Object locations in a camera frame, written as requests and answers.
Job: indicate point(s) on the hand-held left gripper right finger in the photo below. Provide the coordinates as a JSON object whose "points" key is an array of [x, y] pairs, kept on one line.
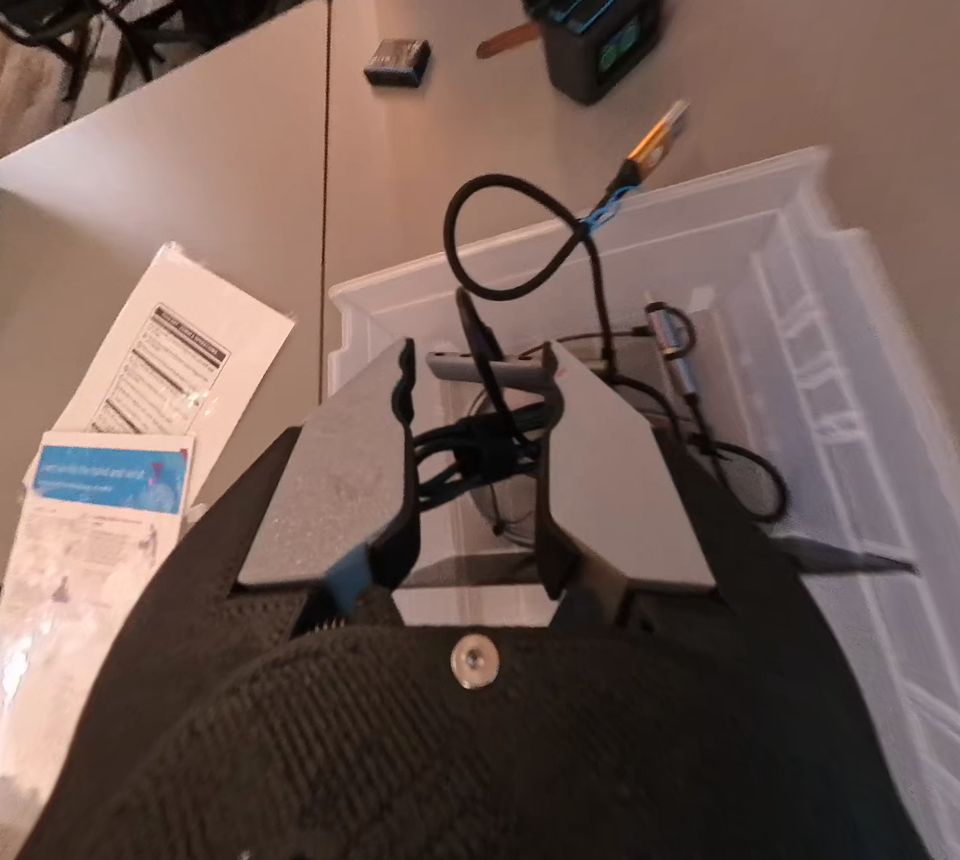
{"points": [[611, 492]]}

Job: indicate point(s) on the black camera battery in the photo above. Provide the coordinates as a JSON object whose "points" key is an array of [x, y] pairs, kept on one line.
{"points": [[397, 61]]}

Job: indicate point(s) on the white instruction sheet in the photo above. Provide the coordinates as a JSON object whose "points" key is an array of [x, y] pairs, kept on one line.
{"points": [[187, 320]]}

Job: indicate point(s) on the brown wooden stick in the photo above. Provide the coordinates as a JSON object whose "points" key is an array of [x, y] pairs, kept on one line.
{"points": [[506, 40]]}

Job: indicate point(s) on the illustrated instruction leaflet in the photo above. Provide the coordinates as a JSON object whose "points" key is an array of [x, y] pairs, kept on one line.
{"points": [[97, 537]]}

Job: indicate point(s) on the grey usb hub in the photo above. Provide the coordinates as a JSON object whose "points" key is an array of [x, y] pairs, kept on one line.
{"points": [[517, 372]]}

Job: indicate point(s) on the black battery charger case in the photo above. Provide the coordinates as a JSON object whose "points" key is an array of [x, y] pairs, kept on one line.
{"points": [[577, 61]]}

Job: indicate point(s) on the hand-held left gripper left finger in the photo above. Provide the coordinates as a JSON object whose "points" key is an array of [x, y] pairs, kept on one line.
{"points": [[330, 477]]}

